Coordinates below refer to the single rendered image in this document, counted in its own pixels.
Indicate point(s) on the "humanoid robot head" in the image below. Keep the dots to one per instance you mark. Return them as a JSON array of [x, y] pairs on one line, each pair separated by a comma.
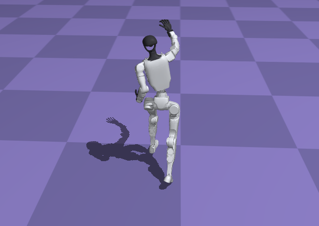
[[150, 41]]

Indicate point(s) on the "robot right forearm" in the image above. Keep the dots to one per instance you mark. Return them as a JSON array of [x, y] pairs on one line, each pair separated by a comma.
[[174, 39]]

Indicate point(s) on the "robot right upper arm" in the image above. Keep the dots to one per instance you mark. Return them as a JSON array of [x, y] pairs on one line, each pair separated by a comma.
[[172, 53]]

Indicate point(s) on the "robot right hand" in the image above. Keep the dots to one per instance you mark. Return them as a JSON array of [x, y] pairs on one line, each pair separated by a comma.
[[166, 25]]

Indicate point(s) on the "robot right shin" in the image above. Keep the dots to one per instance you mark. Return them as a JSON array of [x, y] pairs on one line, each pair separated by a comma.
[[170, 156]]

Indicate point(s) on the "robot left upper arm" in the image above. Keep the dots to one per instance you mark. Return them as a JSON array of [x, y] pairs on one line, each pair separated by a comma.
[[139, 68]]

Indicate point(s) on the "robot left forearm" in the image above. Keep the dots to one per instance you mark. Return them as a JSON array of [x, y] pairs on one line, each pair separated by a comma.
[[140, 96]]

